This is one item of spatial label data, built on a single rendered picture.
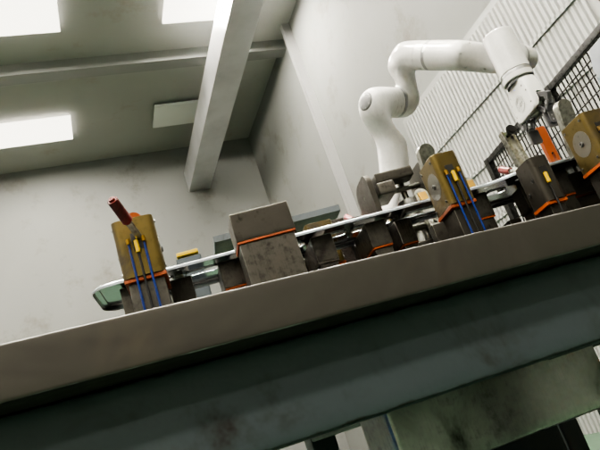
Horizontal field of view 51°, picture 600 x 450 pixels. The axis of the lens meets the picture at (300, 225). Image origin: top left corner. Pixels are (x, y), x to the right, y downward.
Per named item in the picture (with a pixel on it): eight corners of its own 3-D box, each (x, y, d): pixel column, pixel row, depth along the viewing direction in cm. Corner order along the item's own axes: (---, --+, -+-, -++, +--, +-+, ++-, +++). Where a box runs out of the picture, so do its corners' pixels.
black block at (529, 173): (595, 280, 125) (531, 152, 135) (569, 293, 134) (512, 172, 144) (617, 273, 126) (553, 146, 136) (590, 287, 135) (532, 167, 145)
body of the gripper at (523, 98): (498, 93, 174) (515, 128, 171) (514, 71, 165) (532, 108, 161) (522, 87, 176) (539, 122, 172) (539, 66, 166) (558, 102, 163)
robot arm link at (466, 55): (452, 74, 201) (539, 77, 178) (419, 69, 191) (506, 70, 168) (455, 45, 199) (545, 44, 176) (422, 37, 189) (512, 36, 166)
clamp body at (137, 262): (151, 416, 104) (104, 217, 115) (159, 422, 116) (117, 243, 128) (202, 401, 105) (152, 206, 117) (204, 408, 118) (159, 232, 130)
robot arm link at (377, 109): (424, 237, 208) (390, 242, 198) (397, 237, 217) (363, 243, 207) (411, 84, 206) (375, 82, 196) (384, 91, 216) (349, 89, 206)
